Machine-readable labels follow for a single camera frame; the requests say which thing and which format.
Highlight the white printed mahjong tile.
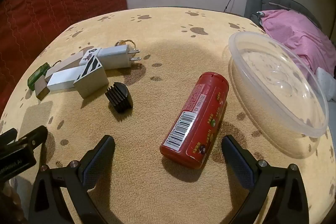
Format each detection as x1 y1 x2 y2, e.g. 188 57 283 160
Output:
79 48 102 65

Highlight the pink duvet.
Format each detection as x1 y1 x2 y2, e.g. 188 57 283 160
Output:
259 9 336 77

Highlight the black striped beige block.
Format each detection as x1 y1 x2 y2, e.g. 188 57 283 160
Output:
73 56 109 99

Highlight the green tin with key ring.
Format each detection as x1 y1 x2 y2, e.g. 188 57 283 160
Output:
28 63 50 90

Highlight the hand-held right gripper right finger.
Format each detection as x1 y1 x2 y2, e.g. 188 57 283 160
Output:
221 135 310 224

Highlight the red candy bottle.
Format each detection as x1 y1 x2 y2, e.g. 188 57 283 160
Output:
160 72 230 169

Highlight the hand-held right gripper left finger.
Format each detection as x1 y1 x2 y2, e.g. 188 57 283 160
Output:
28 135 116 224

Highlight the white rectangular box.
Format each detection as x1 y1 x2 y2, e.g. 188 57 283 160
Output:
47 66 84 93

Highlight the small brown wooden block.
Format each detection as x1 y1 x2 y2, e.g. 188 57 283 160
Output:
35 76 51 101

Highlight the white charger plug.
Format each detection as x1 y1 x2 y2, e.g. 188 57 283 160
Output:
98 46 142 70

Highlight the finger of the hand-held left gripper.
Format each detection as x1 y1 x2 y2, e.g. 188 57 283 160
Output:
0 128 18 147
16 126 48 151

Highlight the clear plastic bowl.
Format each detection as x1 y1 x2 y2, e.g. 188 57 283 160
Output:
228 31 330 159

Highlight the gold ring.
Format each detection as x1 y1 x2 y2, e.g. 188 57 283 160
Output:
115 39 136 49

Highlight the long light wooden block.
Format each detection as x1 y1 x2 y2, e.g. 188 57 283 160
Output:
45 53 87 80

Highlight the grey bed headboard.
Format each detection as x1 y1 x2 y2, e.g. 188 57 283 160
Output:
244 0 322 30

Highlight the black ribbed cap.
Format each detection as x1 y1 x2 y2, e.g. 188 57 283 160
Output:
104 81 134 112

